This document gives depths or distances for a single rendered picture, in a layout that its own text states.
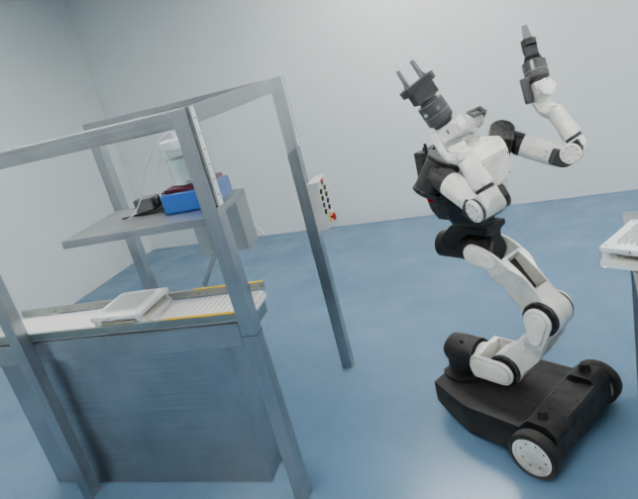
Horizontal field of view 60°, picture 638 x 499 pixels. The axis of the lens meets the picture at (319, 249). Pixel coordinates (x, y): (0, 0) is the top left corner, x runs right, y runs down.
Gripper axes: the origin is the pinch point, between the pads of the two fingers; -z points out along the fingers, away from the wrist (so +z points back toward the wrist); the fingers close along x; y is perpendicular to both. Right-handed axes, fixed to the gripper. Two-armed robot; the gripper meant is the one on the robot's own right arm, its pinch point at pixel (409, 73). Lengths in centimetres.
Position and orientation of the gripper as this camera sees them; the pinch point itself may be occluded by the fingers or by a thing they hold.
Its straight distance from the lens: 184.6
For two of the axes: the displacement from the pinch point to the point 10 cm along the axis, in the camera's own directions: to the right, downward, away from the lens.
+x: 7.9, -6.2, 0.0
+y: 1.4, 1.7, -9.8
